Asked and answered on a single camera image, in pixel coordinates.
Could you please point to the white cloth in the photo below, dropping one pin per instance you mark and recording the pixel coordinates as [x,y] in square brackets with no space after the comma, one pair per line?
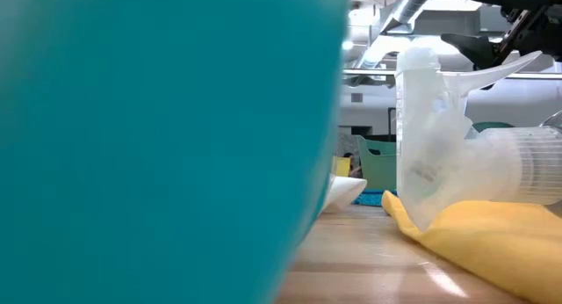
[344,192]

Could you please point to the dark blue sponge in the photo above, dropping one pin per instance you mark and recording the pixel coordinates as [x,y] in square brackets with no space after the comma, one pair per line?
[373,199]

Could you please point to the spray bottle with blue trigger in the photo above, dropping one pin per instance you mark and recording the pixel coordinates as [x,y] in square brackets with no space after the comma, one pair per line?
[153,141]

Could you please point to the yellow translucent plastic bin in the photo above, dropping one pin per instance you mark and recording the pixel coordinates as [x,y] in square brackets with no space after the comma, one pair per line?
[342,167]

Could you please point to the clear pump bottle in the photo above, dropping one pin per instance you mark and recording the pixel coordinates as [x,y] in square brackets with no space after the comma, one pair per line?
[426,141]

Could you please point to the person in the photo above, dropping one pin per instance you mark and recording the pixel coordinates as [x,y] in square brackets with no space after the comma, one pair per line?
[349,157]

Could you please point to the yellow cloth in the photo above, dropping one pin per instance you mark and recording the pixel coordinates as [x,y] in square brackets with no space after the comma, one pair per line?
[483,242]

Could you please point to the black background stand frame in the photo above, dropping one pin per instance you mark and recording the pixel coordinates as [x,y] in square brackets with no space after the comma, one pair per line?
[391,124]

